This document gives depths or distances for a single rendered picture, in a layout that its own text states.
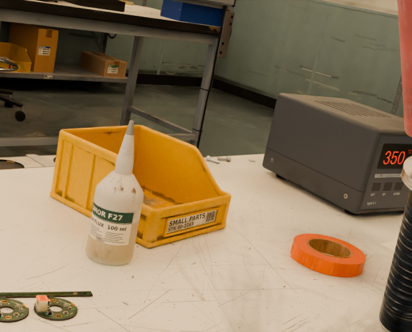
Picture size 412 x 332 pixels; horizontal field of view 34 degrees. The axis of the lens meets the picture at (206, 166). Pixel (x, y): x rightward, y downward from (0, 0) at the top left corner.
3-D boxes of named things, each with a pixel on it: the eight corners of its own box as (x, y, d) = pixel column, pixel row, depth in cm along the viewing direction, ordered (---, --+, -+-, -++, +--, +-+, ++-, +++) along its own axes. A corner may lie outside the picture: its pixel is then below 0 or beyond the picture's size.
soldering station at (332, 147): (424, 216, 74) (448, 132, 72) (354, 221, 67) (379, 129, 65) (326, 170, 86) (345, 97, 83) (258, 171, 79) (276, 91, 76)
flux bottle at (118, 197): (76, 248, 48) (97, 113, 45) (116, 243, 50) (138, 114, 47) (101, 269, 45) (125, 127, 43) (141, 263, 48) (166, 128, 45)
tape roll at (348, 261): (325, 243, 59) (328, 230, 59) (377, 273, 55) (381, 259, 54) (275, 248, 56) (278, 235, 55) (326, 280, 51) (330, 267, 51)
